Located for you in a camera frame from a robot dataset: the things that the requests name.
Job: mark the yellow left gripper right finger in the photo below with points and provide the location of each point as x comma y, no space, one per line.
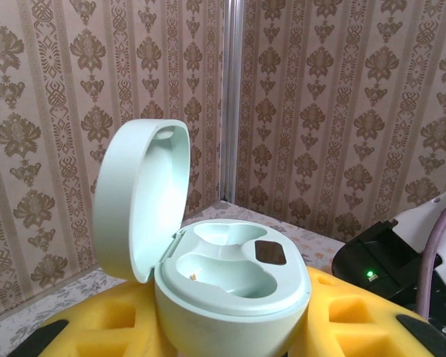
357,327

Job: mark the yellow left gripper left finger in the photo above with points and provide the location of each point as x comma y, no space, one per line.
108,327

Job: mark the mint green earbud charging case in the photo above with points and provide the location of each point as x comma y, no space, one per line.
230,297

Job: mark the aluminium frame post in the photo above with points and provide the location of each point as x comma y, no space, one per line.
232,93

